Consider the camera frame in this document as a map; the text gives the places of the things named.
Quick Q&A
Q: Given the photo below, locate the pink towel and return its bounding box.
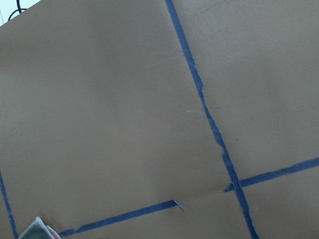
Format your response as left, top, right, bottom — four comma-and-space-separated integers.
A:
18, 217, 61, 239

